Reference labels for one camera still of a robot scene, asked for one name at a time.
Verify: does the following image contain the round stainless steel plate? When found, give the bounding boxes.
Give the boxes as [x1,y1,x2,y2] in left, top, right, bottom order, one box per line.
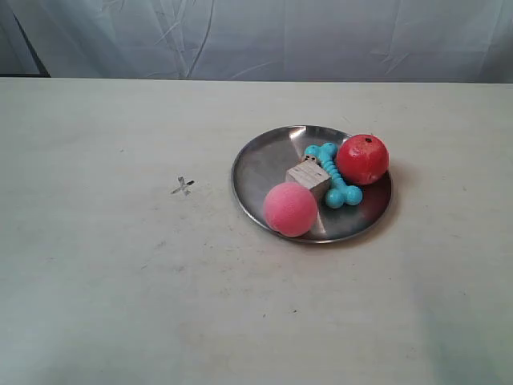
[231,125,394,244]

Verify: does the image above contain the pink foam ball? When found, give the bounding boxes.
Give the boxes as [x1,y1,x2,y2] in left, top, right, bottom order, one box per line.
[263,182,318,237]

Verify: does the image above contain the grey wooden cube block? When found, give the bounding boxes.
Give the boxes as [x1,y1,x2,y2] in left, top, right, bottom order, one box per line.
[285,160,331,201]

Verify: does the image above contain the grey cross tape mark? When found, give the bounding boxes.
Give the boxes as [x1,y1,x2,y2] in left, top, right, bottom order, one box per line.
[170,176,195,196]

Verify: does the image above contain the turquoise rubber bone toy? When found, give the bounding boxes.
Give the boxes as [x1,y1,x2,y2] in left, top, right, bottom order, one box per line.
[304,142,363,209]

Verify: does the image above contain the red toy apple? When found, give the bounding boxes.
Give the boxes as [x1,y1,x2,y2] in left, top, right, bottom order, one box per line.
[335,134,390,185]

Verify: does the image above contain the white backdrop cloth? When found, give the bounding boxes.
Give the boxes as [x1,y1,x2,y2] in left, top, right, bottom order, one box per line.
[1,1,512,83]

